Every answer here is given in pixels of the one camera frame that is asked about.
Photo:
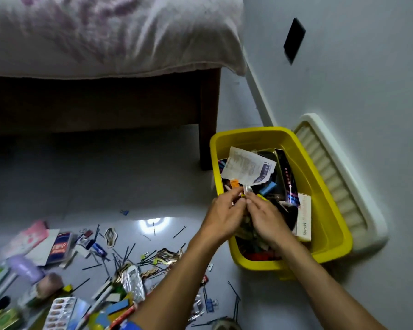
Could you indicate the person's right hand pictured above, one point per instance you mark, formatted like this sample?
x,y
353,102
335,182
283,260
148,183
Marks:
x,y
268,223

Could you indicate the person's left hand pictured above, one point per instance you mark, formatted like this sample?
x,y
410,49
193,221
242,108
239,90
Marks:
x,y
223,216

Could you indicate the orange red pen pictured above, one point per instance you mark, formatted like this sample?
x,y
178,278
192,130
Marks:
x,y
234,183

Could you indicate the blue rectangular block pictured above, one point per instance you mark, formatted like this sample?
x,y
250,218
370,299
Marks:
x,y
117,306
268,189

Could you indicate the scatter of black hairpins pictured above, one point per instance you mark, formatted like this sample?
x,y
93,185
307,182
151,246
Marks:
x,y
179,232

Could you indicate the black sleep mask packet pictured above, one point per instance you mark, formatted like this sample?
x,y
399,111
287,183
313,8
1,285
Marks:
x,y
289,175

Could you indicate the plain white paper sheet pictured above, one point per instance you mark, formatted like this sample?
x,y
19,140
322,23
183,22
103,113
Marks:
x,y
247,164

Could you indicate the yellow plastic bin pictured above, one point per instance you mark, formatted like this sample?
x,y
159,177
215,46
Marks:
x,y
330,219

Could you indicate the small blue binder clip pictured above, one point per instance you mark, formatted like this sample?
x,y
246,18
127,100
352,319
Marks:
x,y
124,212

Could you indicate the white bottle opener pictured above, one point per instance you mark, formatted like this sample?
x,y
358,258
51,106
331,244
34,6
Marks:
x,y
134,283

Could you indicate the blue purple battery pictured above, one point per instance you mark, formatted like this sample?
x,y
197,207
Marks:
x,y
99,249

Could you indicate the pink binder clip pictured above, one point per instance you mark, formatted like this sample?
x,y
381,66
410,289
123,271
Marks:
x,y
87,233

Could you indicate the red white pencil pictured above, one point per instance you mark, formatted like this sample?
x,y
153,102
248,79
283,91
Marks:
x,y
124,314

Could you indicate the navy red small box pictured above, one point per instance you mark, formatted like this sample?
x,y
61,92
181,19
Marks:
x,y
60,247

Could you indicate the blue card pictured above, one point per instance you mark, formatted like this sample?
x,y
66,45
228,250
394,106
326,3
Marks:
x,y
81,311

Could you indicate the dark wooden bed frame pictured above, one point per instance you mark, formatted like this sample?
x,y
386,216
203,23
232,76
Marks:
x,y
89,99

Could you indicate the orange pill blister pack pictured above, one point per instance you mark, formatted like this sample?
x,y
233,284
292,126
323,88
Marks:
x,y
58,312

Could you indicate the pink white bunny packet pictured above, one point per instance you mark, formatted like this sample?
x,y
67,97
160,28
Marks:
x,y
27,237

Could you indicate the lilac capsule device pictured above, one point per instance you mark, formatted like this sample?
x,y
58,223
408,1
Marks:
x,y
25,268

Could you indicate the white green pen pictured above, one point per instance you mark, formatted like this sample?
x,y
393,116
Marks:
x,y
1,288

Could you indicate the green yellow tea sachet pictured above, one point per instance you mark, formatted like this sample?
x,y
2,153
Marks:
x,y
3,319

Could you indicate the person's left forearm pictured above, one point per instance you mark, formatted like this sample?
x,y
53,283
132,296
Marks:
x,y
172,288

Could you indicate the person's right forearm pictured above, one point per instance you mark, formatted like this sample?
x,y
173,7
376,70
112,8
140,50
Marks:
x,y
330,292

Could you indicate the white bin lid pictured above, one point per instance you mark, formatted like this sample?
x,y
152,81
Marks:
x,y
337,175

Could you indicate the white skirting board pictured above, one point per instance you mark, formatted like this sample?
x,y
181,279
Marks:
x,y
258,92

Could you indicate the blue wristband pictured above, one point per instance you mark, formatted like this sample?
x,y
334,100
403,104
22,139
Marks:
x,y
134,326

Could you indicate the black wall socket plate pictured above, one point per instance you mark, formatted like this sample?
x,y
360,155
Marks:
x,y
294,39

